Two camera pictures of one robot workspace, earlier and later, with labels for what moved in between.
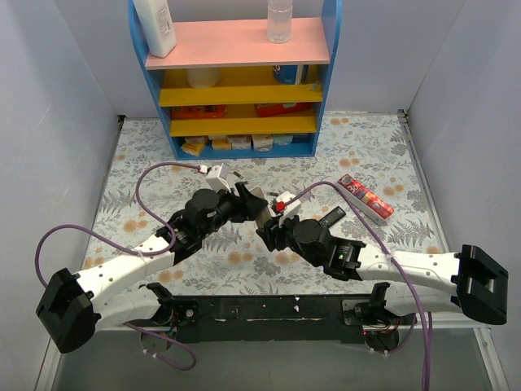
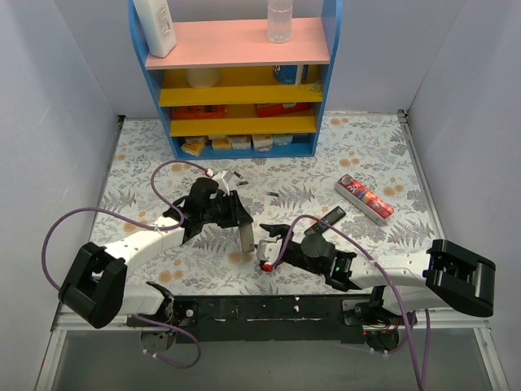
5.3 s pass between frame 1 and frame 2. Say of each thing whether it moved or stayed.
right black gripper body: moved
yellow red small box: stayed
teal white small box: stayed
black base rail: stayed
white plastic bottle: stayed
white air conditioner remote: moved
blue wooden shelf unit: stayed
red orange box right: stayed
